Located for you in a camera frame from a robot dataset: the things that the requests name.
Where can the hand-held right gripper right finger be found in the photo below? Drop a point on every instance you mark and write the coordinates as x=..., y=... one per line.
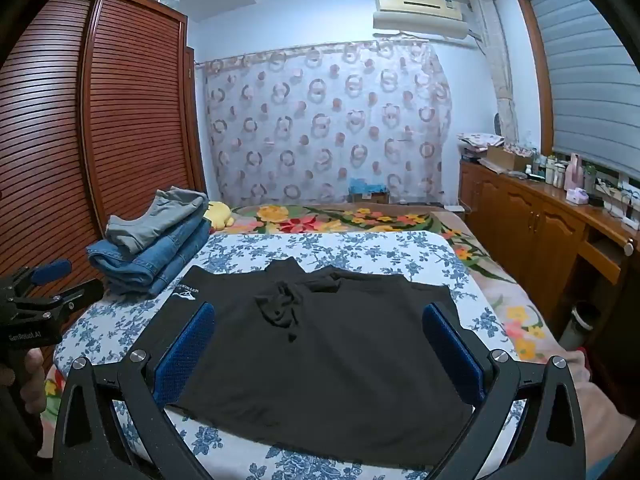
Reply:
x=452, y=350

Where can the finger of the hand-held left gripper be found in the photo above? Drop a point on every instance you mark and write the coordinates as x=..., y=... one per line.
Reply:
x=52, y=269
x=75, y=295

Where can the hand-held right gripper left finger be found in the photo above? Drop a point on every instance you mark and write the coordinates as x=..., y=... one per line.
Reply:
x=185, y=350

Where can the black pants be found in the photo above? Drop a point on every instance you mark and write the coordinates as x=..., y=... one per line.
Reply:
x=325, y=385

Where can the grey pants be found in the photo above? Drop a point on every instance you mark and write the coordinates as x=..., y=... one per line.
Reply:
x=150, y=225

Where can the person's left hand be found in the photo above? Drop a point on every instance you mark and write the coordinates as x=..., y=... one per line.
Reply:
x=34, y=362

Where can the blue jeans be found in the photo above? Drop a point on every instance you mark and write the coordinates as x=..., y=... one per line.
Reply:
x=150, y=265

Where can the blue floral white bedsheet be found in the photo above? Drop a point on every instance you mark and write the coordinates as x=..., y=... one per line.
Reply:
x=380, y=255

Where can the dark trash bin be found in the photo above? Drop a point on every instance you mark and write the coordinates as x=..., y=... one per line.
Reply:
x=585, y=322

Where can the yellow plush toy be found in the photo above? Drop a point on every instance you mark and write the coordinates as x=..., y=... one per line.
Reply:
x=217, y=212

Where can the wooden cabinet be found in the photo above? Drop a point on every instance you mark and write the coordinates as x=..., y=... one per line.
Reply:
x=520, y=225

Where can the white flat box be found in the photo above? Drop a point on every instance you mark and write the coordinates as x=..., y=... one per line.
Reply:
x=453, y=207

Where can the pink blanket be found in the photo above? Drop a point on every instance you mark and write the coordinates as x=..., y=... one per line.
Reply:
x=605, y=400

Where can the small cardboard box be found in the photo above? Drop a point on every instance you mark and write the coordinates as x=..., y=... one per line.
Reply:
x=370, y=198

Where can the colourful floral blanket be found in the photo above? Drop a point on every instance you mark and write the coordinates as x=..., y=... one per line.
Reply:
x=300, y=220

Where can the wooden louvered wardrobe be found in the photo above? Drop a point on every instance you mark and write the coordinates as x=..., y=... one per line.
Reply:
x=135, y=110

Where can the pink tissue box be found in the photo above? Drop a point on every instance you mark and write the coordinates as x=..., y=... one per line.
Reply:
x=576, y=196

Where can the open cardboard box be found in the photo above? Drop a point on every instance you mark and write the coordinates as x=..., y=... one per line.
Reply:
x=505, y=157

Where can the white bottle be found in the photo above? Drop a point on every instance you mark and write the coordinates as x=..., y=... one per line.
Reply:
x=550, y=171

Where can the folded floral cloth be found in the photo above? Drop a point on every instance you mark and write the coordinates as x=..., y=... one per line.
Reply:
x=480, y=141

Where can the pink bottle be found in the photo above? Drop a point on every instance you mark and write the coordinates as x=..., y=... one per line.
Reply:
x=574, y=172

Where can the white power strip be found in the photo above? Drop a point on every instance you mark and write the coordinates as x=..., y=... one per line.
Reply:
x=622, y=217

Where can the circle patterned sheer curtain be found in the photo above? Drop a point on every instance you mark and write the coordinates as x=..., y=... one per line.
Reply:
x=325, y=125

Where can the beige tied side curtain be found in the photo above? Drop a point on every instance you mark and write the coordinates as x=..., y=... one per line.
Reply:
x=502, y=85

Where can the grey window blind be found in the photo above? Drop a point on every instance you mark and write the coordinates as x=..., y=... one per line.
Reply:
x=585, y=85

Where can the wall air conditioner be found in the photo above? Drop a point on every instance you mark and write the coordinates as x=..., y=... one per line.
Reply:
x=420, y=15

